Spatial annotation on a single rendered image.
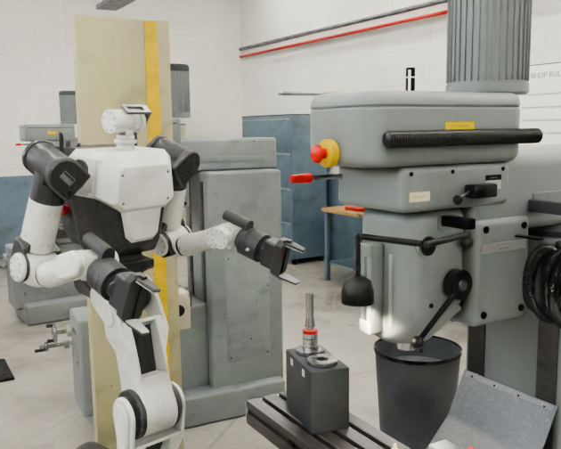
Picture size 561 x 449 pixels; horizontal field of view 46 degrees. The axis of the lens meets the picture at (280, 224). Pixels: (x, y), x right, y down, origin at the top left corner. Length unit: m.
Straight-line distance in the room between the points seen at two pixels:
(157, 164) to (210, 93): 9.32
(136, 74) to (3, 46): 7.36
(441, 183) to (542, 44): 5.30
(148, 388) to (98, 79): 1.52
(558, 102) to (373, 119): 5.27
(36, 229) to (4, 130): 8.46
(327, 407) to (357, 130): 0.91
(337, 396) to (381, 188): 0.74
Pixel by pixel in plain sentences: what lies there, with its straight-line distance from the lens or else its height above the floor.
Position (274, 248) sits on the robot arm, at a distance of 1.94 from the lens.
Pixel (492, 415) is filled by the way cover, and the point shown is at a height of 1.02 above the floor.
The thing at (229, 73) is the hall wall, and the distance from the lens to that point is 11.42.
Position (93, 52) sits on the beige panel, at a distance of 3.05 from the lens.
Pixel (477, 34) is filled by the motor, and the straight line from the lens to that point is 1.70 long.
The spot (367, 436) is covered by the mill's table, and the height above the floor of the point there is 0.93.
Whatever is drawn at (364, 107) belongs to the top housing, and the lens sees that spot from 1.40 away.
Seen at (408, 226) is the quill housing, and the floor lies 1.60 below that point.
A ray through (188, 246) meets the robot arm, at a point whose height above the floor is 1.45.
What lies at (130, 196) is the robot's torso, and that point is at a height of 1.64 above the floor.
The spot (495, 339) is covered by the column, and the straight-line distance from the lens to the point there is 2.00.
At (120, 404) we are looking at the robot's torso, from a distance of 2.01.
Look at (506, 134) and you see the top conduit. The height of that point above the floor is 1.79.
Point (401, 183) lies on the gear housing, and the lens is 1.44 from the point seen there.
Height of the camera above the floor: 1.81
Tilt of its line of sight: 8 degrees down
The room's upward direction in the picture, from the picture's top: 1 degrees counter-clockwise
